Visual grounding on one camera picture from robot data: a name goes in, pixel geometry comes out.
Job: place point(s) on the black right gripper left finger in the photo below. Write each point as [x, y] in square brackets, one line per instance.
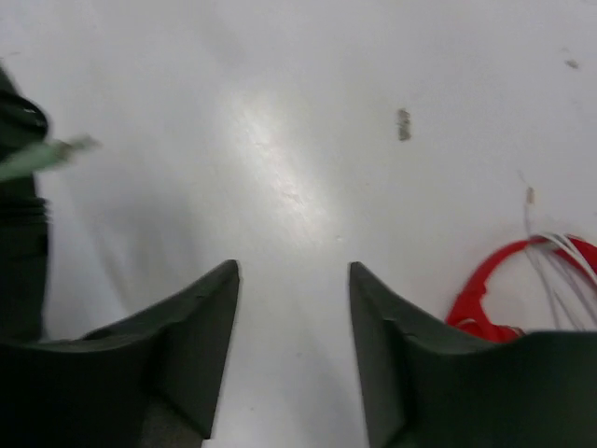
[151, 379]

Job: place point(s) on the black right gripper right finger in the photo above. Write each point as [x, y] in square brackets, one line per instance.
[425, 384]

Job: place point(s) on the black headset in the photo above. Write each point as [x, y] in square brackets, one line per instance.
[24, 222]

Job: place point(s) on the red headphones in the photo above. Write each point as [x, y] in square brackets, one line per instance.
[570, 256]

